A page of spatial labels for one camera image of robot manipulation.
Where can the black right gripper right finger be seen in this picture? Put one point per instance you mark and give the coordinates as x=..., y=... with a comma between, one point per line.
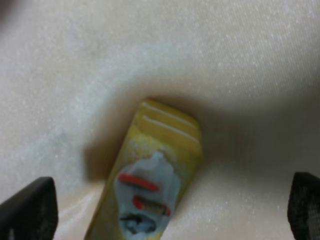
x=303, y=209

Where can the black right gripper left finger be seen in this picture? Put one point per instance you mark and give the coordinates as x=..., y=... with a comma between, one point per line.
x=31, y=213

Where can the yellow toy cake slice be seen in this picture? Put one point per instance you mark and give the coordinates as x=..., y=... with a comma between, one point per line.
x=158, y=160

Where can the cream satin tablecloth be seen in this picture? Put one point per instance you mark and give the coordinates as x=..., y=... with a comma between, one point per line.
x=72, y=73

